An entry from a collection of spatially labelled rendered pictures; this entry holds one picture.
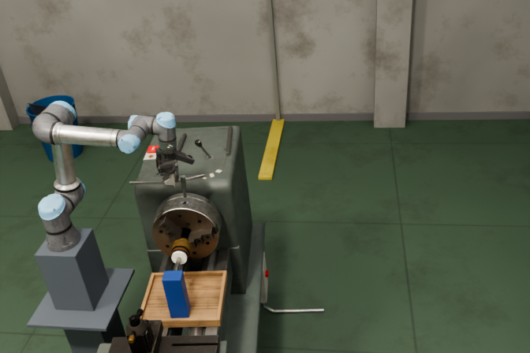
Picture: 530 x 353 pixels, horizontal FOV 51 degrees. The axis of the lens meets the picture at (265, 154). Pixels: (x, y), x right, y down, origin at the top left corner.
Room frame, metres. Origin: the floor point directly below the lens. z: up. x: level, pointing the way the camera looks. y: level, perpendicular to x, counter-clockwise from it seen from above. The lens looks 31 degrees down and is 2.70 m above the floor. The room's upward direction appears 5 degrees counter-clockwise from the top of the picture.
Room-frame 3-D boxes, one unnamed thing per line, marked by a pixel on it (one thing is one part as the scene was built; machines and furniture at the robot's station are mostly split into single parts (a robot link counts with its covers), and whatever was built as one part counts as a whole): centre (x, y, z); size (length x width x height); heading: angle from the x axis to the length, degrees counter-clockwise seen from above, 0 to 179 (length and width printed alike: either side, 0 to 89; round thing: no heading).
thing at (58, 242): (2.03, 0.97, 1.15); 0.15 x 0.15 x 0.10
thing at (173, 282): (1.72, 0.43, 1.00); 0.08 x 0.06 x 0.23; 85
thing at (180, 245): (1.91, 0.42, 1.08); 0.09 x 0.09 x 0.09; 85
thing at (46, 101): (4.84, 2.02, 0.29); 0.50 x 0.46 x 0.58; 79
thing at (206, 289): (1.81, 0.42, 0.89); 0.36 x 0.30 x 0.04; 85
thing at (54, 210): (2.04, 0.97, 1.27); 0.13 x 0.12 x 0.14; 167
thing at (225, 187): (2.46, 0.39, 1.06); 0.59 x 0.48 x 0.39; 175
